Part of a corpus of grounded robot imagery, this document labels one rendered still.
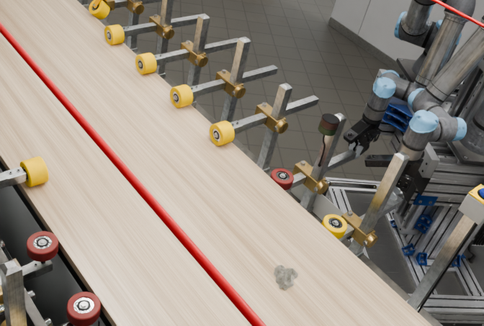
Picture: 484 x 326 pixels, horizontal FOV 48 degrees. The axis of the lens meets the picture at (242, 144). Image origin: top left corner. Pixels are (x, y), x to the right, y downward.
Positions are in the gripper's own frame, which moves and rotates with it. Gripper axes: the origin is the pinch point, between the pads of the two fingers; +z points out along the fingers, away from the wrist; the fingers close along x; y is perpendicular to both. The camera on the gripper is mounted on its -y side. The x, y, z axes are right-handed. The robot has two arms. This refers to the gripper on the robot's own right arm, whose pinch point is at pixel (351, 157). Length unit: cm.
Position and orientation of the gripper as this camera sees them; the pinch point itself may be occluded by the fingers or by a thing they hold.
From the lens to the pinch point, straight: 219.3
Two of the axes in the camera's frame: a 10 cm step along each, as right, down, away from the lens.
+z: -2.0, 7.7, 6.1
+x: -6.3, -5.7, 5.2
